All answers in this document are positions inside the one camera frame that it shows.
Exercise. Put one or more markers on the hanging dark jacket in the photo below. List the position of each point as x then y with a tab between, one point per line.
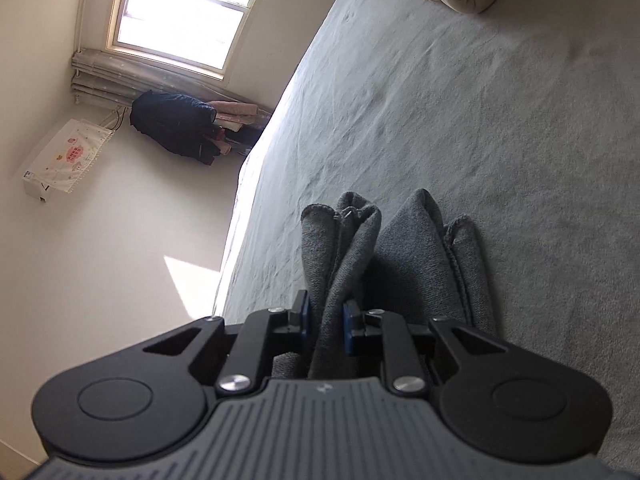
170	120

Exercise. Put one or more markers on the window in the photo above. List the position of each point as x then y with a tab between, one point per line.
185	15

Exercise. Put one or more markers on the grey knitted cat-pattern sweater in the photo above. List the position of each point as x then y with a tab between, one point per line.
410	260

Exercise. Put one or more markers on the grey bed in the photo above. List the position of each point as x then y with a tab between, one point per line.
475	110

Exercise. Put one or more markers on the covered wall air conditioner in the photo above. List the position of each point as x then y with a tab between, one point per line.
65	155

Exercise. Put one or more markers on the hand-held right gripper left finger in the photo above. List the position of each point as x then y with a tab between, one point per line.
304	315

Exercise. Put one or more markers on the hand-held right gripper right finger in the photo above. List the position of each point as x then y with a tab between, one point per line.
349	325

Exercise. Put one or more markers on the hanging pink clothes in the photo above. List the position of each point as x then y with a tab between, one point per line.
235	112

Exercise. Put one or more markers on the grey patterned curtain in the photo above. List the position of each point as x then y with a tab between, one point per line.
130	75

